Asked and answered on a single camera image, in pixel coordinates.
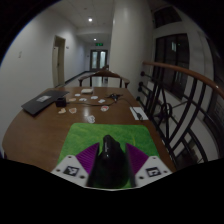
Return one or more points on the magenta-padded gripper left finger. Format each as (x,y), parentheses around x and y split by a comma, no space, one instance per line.
(68,170)

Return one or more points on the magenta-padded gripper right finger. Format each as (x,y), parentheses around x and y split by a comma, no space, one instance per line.
(151,170)

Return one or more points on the black computer mouse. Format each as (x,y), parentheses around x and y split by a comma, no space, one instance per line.
(111,163)

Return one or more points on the green mouse pad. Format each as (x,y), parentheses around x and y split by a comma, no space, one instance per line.
(86,133)

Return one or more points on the white round sticker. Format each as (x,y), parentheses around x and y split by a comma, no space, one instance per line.
(91,119)

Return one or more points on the beige paper sticker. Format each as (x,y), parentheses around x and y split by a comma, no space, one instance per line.
(72,110)
(62,111)

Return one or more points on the small black box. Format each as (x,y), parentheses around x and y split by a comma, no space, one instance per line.
(60,102)

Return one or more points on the red and white sticker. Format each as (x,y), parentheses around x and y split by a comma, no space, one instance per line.
(104,108)

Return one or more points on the black closed laptop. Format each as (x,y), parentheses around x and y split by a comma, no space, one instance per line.
(36,105)

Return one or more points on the small white box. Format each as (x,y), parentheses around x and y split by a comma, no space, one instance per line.
(87,91)

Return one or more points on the wooden armchair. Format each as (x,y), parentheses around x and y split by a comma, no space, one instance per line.
(104,73)
(105,67)

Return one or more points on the black railing with wooden handrail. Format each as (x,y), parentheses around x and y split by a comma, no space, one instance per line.
(180,69)

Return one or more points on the pale wooden side door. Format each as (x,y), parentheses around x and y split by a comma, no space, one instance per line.
(58,63)

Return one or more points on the glass double door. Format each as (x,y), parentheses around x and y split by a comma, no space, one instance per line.
(98,60)

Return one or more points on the dark framed window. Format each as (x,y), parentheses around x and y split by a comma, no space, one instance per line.
(171,56)

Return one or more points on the green exit sign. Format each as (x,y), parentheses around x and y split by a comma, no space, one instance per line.
(99,44)

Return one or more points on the round ceiling light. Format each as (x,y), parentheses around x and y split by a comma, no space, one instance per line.
(90,19)
(95,39)

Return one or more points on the white wall switch plate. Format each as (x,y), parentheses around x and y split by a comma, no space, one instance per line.
(20,54)

